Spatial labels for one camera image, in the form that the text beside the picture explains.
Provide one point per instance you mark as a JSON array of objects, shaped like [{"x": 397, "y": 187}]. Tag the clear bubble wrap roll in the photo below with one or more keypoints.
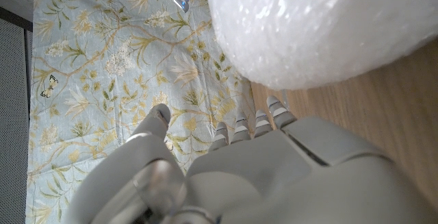
[{"x": 318, "y": 25}]

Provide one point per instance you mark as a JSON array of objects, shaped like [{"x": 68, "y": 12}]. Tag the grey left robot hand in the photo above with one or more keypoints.
[{"x": 273, "y": 176}]

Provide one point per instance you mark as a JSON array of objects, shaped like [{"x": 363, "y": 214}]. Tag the floral butterfly backdrop cloth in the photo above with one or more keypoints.
[{"x": 113, "y": 63}]

